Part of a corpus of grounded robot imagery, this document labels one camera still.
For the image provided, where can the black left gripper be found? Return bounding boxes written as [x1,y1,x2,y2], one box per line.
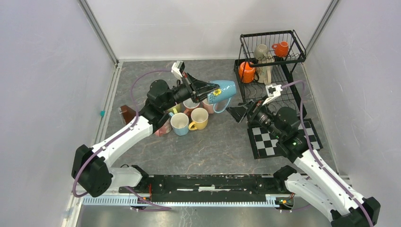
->
[161,72,219,111]

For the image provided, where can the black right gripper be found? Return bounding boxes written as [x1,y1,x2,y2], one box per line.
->
[226,95,284,139]

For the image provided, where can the salmon floral mug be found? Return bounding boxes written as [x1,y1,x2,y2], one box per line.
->
[183,98,200,117]

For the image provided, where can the light pink hexagonal mug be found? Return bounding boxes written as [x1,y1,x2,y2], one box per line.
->
[202,99,215,114]

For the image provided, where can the teal blue mug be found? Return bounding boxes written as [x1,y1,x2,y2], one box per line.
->
[207,80,236,114]

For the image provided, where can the light blue hexagonal mug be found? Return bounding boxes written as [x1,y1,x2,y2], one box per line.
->
[169,113,189,136]

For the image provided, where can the pink patterned mug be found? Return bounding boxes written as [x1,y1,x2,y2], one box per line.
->
[154,120,172,137]

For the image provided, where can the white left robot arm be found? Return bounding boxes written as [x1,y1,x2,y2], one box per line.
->
[71,73,220,198]

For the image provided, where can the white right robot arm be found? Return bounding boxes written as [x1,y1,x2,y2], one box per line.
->
[227,100,381,227]

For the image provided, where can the pale yellow mug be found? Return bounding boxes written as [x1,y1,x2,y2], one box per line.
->
[167,104,182,114]

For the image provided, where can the orange ribbed mug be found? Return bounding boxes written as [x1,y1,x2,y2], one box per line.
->
[238,61,256,83]

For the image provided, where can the checkerboard calibration board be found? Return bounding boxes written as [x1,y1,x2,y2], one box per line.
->
[247,118,324,160]

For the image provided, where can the cream floral mug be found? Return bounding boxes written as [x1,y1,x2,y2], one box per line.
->
[255,54,275,85]

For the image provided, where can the beige grey mug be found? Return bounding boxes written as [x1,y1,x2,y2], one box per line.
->
[253,44,269,61]

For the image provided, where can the small orange cup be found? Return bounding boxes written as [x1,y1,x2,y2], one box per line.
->
[271,41,289,58]

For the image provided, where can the brown wedge block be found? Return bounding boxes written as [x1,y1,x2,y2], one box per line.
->
[118,105,139,125]

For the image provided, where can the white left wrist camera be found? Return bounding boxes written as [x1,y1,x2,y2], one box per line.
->
[171,61,185,80]

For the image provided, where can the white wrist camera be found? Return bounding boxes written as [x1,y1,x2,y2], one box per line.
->
[171,61,185,80]
[262,84,283,105]

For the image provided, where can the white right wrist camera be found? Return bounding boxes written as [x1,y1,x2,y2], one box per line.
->
[262,84,283,105]

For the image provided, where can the black wire dish rack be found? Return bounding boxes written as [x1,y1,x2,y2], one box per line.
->
[234,30,306,102]

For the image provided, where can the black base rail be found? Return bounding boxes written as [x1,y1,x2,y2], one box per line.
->
[133,174,295,202]

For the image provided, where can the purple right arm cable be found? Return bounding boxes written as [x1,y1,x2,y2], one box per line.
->
[280,79,375,227]

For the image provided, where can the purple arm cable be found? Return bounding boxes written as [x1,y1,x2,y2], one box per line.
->
[72,69,173,212]
[280,79,375,227]

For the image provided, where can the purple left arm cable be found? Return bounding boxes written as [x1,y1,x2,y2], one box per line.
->
[72,69,173,212]

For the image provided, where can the aluminium slotted rail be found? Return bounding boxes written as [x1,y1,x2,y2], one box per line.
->
[82,194,279,208]

